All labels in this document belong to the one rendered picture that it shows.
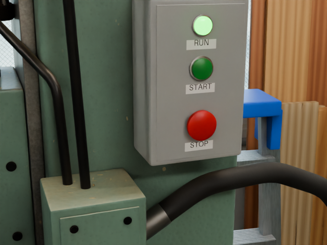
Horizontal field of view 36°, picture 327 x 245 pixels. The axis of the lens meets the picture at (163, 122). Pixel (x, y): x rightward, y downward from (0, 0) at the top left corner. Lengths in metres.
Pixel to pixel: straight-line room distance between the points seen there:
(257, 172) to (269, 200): 0.98
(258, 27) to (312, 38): 0.23
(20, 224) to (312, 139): 1.49
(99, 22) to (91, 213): 0.18
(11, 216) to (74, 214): 0.14
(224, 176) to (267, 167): 0.05
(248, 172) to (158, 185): 0.10
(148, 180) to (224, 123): 0.12
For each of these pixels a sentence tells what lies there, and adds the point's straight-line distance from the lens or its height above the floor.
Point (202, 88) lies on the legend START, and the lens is 0.49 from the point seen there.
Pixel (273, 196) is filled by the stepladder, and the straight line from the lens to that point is 1.55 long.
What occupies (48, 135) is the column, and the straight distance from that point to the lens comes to 0.53.
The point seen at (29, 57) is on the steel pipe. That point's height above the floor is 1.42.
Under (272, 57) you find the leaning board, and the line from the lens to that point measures 1.97.
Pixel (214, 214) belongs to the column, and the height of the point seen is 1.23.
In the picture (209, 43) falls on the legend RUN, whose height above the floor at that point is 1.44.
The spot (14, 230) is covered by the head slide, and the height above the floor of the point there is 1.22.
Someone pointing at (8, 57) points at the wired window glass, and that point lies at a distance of 2.03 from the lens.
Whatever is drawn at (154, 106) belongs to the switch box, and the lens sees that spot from 0.48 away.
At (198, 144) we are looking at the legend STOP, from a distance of 0.51.
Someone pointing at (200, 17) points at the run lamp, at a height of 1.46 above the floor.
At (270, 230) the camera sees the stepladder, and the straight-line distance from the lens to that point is 1.58.
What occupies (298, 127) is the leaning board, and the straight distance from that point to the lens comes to 1.92.
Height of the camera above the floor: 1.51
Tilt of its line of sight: 17 degrees down
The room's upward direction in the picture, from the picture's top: straight up
